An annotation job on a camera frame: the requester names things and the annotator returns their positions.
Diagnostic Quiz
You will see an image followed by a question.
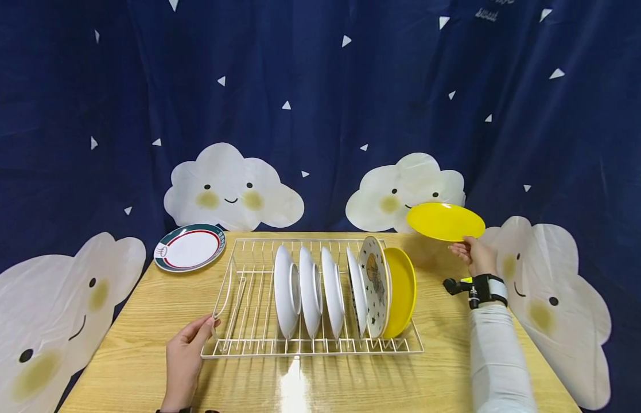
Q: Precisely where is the person's left hand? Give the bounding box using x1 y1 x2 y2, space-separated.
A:
161 314 222 411

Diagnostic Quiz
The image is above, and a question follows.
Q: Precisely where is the person's right hand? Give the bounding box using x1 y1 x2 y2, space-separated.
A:
448 235 500 279

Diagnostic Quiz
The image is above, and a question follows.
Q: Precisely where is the yellow plate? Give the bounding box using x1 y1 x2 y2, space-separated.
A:
382 247 418 340
406 202 486 243

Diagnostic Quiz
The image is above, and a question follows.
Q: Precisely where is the white wire dish rack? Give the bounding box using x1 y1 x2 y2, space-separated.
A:
200 237 425 359

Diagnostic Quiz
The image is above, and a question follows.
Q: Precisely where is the person's right forearm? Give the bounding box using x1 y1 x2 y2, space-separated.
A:
467 302 538 413

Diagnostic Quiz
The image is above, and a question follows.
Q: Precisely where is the green and red rimmed plate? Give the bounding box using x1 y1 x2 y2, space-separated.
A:
153 224 227 273

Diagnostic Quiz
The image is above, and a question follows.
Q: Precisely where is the plain white plate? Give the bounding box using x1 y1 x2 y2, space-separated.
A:
298 246 324 340
273 245 302 340
320 246 346 341

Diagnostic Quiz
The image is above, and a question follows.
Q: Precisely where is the cartoon printed plate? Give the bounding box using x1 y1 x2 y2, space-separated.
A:
357 236 393 340

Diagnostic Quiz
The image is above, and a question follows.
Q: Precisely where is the white plate with black stars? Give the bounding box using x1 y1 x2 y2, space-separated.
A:
345 247 369 339

